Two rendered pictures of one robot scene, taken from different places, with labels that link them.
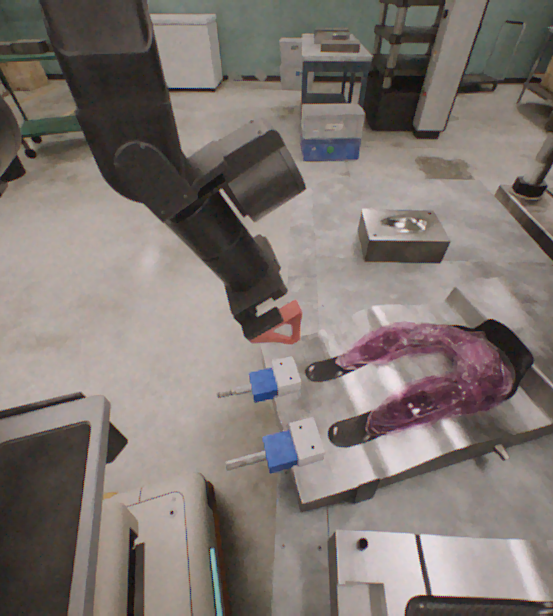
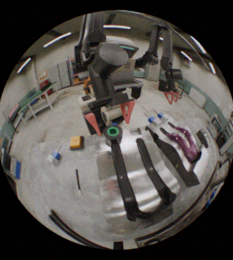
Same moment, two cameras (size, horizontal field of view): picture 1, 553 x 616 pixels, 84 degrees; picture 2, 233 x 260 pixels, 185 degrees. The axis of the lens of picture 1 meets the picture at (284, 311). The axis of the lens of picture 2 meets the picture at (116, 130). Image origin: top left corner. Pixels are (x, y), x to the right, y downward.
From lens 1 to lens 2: 0.35 m
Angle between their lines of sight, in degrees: 48
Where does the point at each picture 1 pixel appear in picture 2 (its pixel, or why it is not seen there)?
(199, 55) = (201, 101)
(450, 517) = not seen: hidden behind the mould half
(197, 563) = not seen: hidden behind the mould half
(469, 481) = (167, 164)
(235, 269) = (168, 82)
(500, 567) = (155, 158)
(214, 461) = not seen: hidden behind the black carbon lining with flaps
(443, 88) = (225, 147)
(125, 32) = (166, 55)
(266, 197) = (176, 75)
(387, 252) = (200, 136)
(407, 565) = (147, 137)
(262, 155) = (178, 70)
